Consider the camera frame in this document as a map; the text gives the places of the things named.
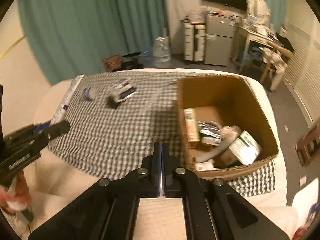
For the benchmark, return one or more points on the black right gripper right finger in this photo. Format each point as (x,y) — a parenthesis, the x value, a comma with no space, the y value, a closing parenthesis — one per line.
(212,209)

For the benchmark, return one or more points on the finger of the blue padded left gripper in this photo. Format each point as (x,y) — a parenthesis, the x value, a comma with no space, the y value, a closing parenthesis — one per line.
(39,127)

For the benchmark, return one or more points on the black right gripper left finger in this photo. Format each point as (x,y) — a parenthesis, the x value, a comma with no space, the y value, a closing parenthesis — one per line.
(108,209)

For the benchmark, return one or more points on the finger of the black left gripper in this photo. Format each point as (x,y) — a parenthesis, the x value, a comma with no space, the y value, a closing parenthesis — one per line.
(52,132)

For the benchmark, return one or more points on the white purple tube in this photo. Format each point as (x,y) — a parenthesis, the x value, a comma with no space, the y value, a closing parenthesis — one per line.
(65,103)

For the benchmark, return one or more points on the person's left hand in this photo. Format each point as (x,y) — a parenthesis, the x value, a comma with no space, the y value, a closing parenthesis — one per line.
(21,194)

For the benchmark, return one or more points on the clear plastic water bottle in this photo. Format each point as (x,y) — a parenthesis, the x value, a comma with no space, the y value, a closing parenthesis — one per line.
(89,94)

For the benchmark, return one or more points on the white green small box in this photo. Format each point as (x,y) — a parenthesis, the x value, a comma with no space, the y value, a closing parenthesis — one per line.
(244,150)

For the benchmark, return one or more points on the black crumpled bag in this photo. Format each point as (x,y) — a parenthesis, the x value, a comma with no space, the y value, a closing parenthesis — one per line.
(111,103)

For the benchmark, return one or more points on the checkered grey white bedsheet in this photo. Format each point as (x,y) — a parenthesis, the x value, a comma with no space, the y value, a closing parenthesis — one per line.
(110,143)

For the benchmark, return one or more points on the white foam roll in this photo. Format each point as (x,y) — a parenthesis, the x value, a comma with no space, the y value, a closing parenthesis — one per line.
(228,135)

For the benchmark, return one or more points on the brown cardboard box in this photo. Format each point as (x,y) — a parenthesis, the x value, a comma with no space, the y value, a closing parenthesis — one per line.
(229,100)

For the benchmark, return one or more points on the white blue plastic package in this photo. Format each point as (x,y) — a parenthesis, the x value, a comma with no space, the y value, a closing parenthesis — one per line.
(122,90)

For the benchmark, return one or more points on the brown patterned box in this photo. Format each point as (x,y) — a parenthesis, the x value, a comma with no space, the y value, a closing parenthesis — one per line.
(111,64)

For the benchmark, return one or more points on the green curtain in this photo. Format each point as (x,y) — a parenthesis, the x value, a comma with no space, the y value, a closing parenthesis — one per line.
(72,37)

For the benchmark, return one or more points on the large water jug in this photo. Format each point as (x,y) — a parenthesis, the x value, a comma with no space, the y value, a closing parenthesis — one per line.
(161,52)

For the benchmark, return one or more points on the white suitcase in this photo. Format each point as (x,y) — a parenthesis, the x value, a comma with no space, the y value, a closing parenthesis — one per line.
(194,42)

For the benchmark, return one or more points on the white desk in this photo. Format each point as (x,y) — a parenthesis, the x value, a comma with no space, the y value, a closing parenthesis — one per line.
(274,57)

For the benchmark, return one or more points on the grey mini fridge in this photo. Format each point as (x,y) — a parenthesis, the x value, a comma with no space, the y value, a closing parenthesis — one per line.
(219,40)

